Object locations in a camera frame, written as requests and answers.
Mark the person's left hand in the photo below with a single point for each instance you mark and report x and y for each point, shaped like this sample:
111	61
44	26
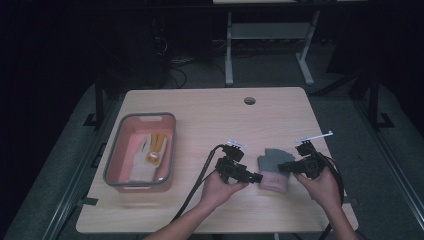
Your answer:
216	193

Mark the black table edge clip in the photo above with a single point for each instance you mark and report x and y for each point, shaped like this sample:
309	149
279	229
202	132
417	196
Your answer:
350	200
88	201

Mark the person's right hand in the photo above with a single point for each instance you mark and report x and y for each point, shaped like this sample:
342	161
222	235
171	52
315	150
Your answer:
323	190

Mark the beige glove with animal figure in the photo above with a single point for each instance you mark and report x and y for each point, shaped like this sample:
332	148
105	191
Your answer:
145	166

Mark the white metal desk frame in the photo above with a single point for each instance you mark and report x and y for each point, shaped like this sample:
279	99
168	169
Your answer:
270	30

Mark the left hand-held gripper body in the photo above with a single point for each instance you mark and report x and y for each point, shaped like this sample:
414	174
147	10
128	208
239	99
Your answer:
231	166

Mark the black metal stand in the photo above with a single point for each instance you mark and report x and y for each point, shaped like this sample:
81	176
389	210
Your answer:
374	103
99	103

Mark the pink basin with grey rim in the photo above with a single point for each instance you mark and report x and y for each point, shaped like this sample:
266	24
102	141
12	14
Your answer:
126	146

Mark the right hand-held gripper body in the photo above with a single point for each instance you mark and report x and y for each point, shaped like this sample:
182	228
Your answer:
311	163

